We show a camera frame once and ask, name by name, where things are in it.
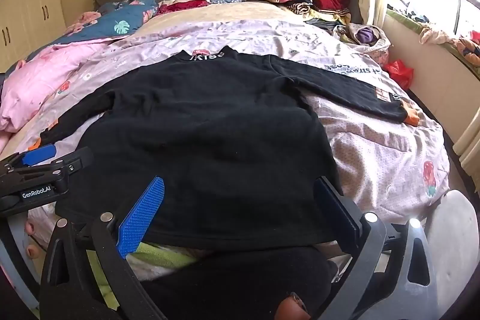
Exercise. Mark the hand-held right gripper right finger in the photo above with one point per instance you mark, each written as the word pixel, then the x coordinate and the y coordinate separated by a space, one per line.
pixel 335 209

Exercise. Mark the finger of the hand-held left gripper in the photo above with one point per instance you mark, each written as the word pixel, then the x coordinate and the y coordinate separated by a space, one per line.
pixel 39 154
pixel 80 159

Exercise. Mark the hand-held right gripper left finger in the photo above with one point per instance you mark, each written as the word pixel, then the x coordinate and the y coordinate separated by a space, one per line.
pixel 142 215

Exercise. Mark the black sweater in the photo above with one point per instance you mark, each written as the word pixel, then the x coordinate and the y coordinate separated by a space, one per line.
pixel 206 136

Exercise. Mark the heap of clothes on windowsill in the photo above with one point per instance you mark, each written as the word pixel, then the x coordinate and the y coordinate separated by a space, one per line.
pixel 465 46

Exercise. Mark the lilac strawberry print quilt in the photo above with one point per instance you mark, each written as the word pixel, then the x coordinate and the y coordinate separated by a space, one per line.
pixel 375 162

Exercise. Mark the plain pink quilt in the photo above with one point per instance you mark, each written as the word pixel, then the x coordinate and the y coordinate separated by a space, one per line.
pixel 37 80

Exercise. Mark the person's black pants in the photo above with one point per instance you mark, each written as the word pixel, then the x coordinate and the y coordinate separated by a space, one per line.
pixel 232 286

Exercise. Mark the white round stool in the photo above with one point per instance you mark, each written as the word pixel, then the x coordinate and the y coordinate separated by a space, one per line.
pixel 453 230

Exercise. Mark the blue leaf print quilt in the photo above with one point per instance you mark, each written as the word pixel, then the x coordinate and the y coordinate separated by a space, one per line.
pixel 112 24

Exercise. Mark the red plastic bag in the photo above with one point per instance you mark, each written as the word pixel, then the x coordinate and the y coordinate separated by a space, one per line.
pixel 399 72

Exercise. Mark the cloth bag with purple garment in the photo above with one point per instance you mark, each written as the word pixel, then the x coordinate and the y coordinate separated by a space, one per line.
pixel 365 35

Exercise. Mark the red and pink folded cloth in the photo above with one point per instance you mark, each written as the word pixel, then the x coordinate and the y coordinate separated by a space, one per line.
pixel 183 5

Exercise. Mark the green windowsill cushion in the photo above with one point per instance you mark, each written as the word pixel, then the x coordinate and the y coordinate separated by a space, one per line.
pixel 405 21

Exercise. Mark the beige blanket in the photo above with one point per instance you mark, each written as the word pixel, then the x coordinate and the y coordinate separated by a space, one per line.
pixel 232 14

